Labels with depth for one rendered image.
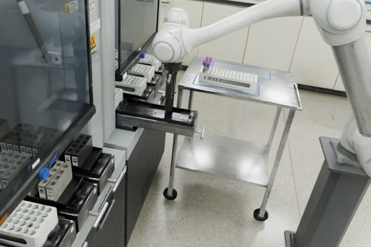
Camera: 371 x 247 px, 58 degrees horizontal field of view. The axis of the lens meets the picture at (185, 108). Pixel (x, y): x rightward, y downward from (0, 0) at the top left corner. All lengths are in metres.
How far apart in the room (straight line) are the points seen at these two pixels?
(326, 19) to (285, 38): 2.63
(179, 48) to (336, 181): 0.95
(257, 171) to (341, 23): 1.23
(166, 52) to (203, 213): 1.26
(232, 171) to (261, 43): 1.96
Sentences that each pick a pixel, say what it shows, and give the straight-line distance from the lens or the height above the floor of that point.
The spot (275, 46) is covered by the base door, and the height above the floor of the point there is 0.46.
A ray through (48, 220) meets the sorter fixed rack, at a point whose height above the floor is 0.86.
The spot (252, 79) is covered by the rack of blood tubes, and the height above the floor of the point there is 0.88.
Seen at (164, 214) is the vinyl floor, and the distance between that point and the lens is 2.11.
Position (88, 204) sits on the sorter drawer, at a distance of 1.09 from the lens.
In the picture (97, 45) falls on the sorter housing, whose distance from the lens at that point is 1.15.
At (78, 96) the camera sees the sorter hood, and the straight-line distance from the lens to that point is 1.04.
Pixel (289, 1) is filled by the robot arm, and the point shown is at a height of 1.34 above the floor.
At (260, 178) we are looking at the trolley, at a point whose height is 0.28.
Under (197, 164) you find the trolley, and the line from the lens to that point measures 2.04.
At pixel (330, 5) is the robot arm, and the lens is 1.07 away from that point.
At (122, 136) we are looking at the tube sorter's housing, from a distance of 1.43.
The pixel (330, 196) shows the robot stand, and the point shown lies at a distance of 1.72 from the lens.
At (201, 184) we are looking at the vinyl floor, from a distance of 2.32.
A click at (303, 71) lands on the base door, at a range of 3.85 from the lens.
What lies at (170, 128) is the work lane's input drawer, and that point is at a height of 0.78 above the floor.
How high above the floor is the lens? 1.57
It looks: 30 degrees down
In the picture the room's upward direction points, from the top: 7 degrees clockwise
